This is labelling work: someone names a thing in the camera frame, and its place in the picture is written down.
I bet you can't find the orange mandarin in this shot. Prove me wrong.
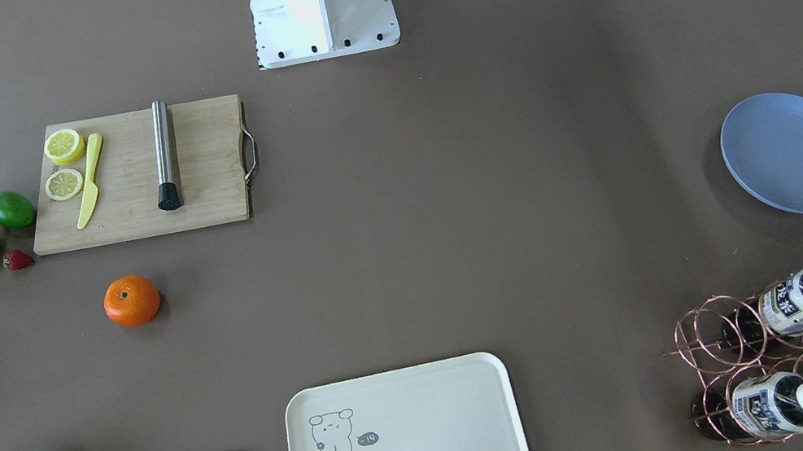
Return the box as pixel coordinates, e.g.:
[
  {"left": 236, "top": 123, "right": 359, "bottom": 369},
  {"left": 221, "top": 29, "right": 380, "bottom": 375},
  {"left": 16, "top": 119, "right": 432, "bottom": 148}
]
[{"left": 103, "top": 274, "right": 162, "bottom": 326}]

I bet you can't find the blue plate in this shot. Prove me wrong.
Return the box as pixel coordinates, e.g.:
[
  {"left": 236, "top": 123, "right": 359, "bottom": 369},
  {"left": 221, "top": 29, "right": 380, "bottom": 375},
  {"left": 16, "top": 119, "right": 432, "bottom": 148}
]
[{"left": 719, "top": 92, "right": 803, "bottom": 214}]

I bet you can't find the cream rabbit tray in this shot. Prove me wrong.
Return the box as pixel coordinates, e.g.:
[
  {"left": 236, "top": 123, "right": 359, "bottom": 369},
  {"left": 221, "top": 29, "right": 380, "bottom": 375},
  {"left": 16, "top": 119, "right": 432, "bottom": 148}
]
[{"left": 285, "top": 352, "right": 530, "bottom": 451}]

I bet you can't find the steel muddler black tip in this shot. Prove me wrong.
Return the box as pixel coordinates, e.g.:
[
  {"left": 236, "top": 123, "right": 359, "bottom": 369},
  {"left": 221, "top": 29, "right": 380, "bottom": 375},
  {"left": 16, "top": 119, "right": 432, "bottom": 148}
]
[{"left": 151, "top": 99, "right": 182, "bottom": 211}]

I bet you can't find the bamboo cutting board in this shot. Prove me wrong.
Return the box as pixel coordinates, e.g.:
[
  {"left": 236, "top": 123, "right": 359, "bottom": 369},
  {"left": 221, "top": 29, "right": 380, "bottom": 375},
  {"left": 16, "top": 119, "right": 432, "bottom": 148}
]
[{"left": 33, "top": 95, "right": 255, "bottom": 256}]

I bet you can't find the yellow plastic knife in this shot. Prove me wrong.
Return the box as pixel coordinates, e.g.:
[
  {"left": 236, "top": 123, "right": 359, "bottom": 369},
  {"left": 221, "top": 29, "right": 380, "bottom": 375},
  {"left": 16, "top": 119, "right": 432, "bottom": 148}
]
[{"left": 76, "top": 132, "right": 103, "bottom": 230}]

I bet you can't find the lemon slice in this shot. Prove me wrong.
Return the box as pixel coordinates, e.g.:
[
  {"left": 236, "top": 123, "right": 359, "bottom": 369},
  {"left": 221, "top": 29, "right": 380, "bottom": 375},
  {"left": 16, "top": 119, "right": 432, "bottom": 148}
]
[{"left": 44, "top": 168, "right": 85, "bottom": 202}]

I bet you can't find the lemon half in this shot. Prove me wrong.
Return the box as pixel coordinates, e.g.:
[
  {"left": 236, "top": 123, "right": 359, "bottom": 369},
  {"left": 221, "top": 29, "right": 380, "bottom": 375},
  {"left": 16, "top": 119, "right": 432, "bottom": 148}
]
[{"left": 42, "top": 127, "right": 86, "bottom": 165}]

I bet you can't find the red strawberry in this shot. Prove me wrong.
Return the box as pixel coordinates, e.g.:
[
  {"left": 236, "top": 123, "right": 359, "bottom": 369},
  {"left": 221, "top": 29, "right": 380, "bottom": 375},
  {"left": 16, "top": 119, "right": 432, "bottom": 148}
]
[{"left": 2, "top": 249, "right": 35, "bottom": 272}]

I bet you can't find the green lime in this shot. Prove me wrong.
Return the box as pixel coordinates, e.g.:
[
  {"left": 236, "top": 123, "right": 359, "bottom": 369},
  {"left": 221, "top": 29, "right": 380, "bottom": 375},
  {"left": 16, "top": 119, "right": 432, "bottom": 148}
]
[{"left": 0, "top": 190, "right": 37, "bottom": 230}]

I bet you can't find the tea bottle top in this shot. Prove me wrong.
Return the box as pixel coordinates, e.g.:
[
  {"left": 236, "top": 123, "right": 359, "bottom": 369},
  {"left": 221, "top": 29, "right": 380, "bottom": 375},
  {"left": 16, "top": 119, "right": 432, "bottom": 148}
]
[{"left": 718, "top": 269, "right": 803, "bottom": 352}]

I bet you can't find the tea bottle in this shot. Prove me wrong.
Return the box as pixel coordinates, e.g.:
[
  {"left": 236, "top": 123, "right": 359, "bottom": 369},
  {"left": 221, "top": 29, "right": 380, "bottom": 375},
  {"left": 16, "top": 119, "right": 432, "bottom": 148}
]
[
  {"left": 691, "top": 371, "right": 803, "bottom": 444},
  {"left": 718, "top": 269, "right": 803, "bottom": 352}
]

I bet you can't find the tea bottle lower middle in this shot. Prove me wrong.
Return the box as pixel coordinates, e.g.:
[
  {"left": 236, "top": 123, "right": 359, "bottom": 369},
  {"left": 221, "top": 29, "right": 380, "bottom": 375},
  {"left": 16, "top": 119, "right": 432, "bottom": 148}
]
[{"left": 691, "top": 371, "right": 803, "bottom": 444}]

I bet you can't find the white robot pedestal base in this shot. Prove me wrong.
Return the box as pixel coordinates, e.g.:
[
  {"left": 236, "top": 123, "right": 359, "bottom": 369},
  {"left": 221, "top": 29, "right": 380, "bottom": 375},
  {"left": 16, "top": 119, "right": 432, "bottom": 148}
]
[{"left": 249, "top": 0, "right": 402, "bottom": 70}]

